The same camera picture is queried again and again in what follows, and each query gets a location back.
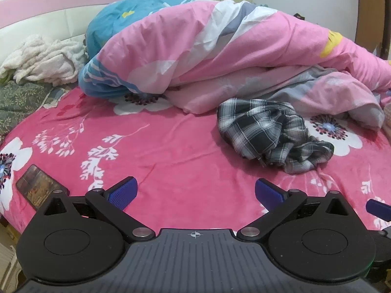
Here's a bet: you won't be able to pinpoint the green speckled blanket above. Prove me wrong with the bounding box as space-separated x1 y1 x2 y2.
0 81 72 142

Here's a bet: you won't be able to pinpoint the pink white headboard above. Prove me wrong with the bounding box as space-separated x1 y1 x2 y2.
0 0 135 64

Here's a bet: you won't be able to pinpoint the pink floral bed sheet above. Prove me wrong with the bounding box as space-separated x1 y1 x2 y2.
0 82 391 232

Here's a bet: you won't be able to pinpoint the black smartphone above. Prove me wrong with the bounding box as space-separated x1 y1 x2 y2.
15 164 70 211

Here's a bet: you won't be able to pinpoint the white radiator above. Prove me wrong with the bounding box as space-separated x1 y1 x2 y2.
0 244 22 293

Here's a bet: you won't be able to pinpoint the white fluffy blanket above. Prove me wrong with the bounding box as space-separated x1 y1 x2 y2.
0 34 89 86

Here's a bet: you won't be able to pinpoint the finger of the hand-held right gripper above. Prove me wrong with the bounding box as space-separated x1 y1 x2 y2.
366 198 391 222

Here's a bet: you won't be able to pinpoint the pink floral quilt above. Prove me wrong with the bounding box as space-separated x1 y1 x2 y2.
78 0 391 132

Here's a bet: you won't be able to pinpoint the black white plaid pants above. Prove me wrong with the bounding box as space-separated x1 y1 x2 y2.
217 98 335 175

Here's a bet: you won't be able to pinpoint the brown wooden door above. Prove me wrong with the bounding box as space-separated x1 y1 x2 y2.
356 0 391 60

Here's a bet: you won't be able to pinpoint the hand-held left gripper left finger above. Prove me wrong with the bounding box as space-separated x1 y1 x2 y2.
36 176 155 242

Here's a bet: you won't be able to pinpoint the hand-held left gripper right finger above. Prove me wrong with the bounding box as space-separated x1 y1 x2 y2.
236 179 357 242

